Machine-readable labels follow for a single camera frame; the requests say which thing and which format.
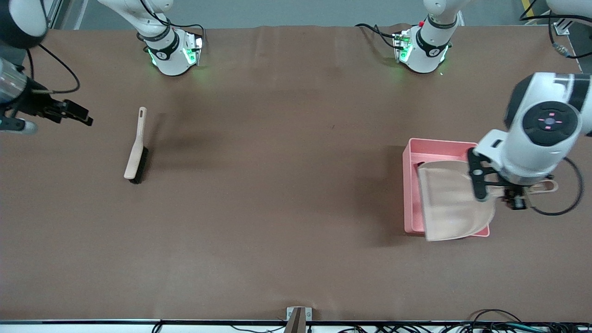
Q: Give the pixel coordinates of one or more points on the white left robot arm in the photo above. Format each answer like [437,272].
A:
[522,157]

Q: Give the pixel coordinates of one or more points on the beige hand brush black bristles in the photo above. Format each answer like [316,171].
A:
[134,162]

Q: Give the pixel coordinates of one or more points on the aluminium frame profile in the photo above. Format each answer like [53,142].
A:
[562,28]
[53,14]

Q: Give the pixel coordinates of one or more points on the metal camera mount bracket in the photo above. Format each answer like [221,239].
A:
[298,319]

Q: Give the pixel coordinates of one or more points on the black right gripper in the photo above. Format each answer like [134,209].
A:
[38,104]

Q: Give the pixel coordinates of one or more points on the beige plastic dustpan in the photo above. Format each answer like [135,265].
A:
[453,208]

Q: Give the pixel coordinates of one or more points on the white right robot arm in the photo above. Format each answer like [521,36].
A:
[162,51]

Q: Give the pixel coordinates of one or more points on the pink plastic bin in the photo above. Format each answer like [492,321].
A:
[439,149]

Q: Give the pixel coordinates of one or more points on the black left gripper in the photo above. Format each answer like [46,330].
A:
[514,194]

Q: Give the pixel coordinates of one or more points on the brown table mat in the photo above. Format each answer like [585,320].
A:
[277,185]

